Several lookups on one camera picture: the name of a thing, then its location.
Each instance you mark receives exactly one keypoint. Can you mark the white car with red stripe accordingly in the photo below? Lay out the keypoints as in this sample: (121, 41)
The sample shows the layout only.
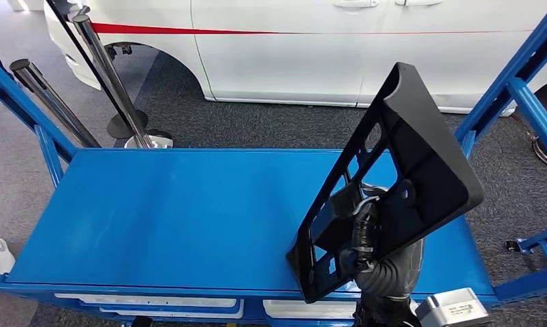
(277, 58)

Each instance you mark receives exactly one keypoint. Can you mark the black flat plate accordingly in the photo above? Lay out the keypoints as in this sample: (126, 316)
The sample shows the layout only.
(142, 322)

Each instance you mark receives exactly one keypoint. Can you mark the black stanchion post with base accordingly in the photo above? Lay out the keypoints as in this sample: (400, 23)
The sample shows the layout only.
(119, 126)

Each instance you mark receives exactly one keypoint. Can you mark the white plastic tray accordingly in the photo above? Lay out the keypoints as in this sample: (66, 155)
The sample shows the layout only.
(174, 313)
(142, 301)
(309, 309)

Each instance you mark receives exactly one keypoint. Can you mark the blue metal shelf rack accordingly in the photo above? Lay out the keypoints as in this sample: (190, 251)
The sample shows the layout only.
(165, 216)

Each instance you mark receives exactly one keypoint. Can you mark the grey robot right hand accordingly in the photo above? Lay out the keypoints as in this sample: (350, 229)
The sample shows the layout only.
(367, 234)

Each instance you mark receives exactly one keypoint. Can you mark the black plastic slotted panel part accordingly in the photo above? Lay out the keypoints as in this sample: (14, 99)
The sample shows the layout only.
(435, 149)

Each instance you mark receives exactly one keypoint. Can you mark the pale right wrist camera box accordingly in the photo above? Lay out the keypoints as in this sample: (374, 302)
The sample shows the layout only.
(453, 309)

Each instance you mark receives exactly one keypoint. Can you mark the chrome round stanchion base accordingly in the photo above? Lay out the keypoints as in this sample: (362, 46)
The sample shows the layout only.
(546, 155)

